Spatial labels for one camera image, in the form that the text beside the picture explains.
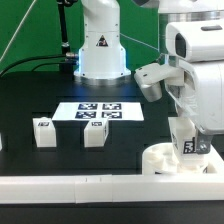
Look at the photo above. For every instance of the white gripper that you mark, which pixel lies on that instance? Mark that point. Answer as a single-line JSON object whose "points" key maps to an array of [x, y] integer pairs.
{"points": [[199, 49]]}

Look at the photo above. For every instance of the white round stool seat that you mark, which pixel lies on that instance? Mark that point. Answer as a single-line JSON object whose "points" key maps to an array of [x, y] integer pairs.
{"points": [[161, 159]]}

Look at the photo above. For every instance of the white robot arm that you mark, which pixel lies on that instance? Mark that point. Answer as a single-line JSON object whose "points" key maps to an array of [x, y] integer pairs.
{"points": [[102, 59]]}

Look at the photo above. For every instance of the white L-shaped fence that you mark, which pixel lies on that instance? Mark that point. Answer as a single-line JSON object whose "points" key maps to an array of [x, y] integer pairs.
{"points": [[113, 188]]}

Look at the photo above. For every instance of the white marker tag sheet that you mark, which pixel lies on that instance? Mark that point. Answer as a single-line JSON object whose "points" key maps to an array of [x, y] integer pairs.
{"points": [[71, 111]]}

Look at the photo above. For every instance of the white block at left edge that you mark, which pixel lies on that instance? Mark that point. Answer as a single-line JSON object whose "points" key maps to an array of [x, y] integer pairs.
{"points": [[0, 142]]}

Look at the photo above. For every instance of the thin white rod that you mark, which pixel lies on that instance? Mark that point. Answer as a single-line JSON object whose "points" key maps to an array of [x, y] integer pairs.
{"points": [[17, 30]]}

